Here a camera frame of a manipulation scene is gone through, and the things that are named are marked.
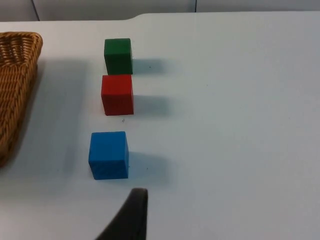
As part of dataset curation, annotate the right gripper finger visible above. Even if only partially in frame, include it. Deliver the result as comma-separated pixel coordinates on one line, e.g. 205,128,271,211
95,187,149,240

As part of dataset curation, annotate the blue cube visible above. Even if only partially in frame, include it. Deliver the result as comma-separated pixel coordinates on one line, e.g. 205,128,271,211
88,131,130,181

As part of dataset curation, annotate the pale brown wicker basket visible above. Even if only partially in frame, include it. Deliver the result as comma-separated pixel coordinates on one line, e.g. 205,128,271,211
0,31,44,169

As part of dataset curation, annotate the red cube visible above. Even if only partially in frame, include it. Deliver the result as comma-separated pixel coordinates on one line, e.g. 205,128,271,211
100,74,135,116

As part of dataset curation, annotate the green cube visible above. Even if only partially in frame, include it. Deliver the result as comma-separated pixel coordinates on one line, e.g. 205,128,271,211
103,38,134,75

